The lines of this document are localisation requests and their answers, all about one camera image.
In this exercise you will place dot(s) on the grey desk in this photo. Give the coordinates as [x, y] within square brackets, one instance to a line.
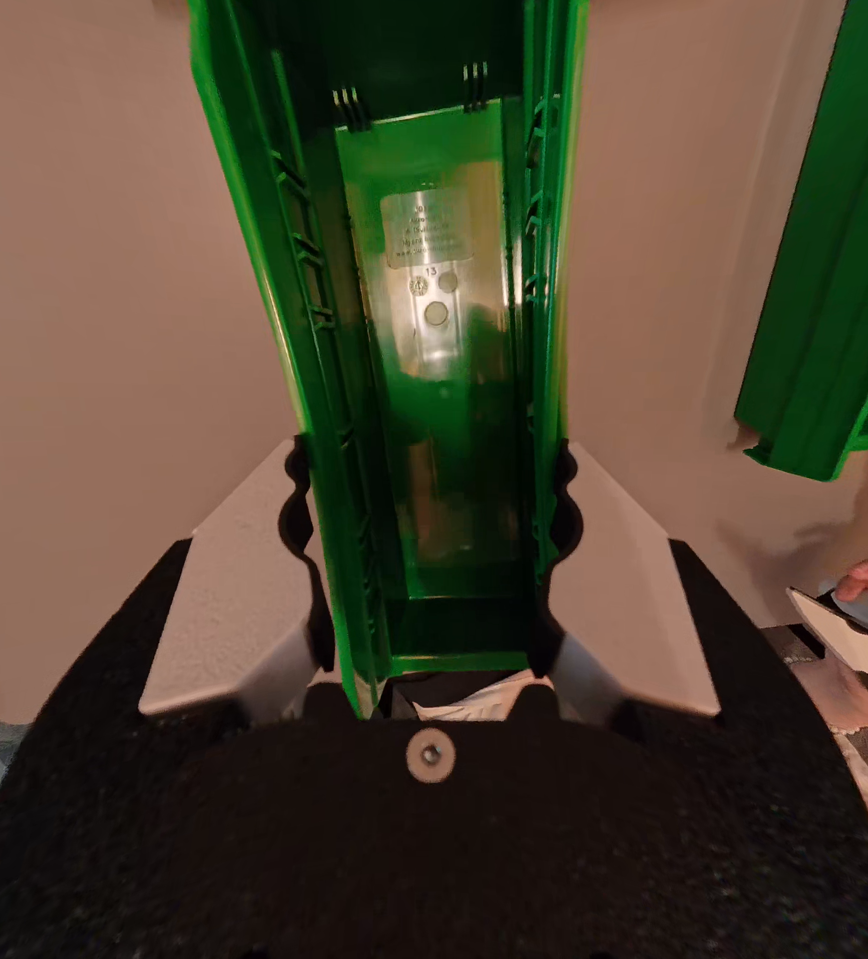
[104, 300]

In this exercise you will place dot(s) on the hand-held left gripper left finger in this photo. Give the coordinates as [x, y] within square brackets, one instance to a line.
[232, 614]

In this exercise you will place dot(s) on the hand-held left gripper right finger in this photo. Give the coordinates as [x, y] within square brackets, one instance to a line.
[629, 614]

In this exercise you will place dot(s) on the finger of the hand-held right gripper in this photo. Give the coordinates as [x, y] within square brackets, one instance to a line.
[853, 652]

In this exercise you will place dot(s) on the green plastic bin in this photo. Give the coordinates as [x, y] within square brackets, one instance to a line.
[831, 300]
[441, 337]

